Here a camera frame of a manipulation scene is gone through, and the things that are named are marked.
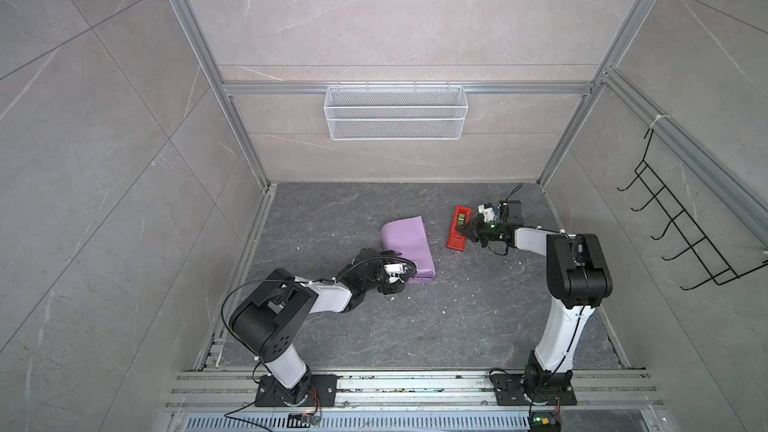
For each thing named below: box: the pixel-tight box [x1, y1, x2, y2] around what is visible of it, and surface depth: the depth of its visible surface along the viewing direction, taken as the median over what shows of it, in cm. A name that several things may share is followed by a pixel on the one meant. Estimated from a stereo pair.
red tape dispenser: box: [446, 205, 472, 252], surface depth 102 cm
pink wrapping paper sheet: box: [381, 216, 436, 280], surface depth 97 cm
